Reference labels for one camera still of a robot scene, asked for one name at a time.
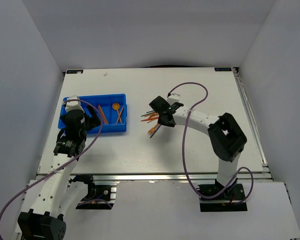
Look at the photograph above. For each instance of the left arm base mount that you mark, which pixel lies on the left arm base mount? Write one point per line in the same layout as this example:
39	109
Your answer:
99	196

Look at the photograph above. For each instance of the blue plastic knife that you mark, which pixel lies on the blue plastic knife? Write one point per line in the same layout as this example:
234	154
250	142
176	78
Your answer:
155	131

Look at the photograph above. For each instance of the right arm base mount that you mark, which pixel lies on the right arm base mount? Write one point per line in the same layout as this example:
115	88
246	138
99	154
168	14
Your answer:
234	201

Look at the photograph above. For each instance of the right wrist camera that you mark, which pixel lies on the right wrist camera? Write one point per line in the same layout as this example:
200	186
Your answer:
173	97

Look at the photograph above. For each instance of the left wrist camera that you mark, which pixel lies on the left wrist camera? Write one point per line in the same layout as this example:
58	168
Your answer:
72	103

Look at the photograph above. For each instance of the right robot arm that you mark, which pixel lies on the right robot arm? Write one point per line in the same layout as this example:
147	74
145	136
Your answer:
226	136

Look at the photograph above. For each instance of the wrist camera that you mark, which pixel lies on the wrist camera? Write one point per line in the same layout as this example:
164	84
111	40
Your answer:
72	103
173	97

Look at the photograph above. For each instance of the yellow plastic spoon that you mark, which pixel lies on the yellow plastic spoon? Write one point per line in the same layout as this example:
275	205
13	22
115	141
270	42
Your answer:
116	106

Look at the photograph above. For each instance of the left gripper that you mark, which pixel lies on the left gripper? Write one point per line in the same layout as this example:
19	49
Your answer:
93	121

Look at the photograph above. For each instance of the orange plastic fork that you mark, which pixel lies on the orange plastic fork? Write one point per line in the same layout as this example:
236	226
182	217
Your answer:
150	119

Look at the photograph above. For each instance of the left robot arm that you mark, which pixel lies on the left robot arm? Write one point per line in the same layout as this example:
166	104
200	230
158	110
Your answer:
45	218

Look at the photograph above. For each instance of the orange plastic spoon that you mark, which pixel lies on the orange plastic spoon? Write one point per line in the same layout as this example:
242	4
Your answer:
119	119

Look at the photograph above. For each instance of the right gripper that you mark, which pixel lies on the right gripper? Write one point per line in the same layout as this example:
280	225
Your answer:
159	122

